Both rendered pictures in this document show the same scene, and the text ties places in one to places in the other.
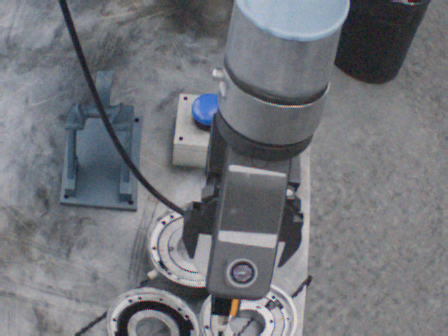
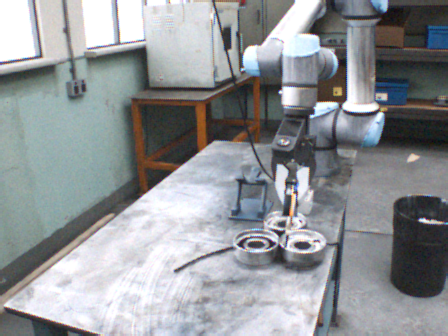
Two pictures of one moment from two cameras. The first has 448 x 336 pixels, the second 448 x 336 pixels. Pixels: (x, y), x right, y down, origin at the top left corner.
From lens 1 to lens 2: 66 cm
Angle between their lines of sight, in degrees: 43
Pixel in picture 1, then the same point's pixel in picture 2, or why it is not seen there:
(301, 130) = (305, 100)
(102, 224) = (246, 224)
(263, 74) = (290, 75)
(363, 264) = not seen: outside the picture
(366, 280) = not seen: outside the picture
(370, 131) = (416, 319)
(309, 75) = (304, 74)
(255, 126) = (290, 99)
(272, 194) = (297, 125)
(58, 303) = (211, 243)
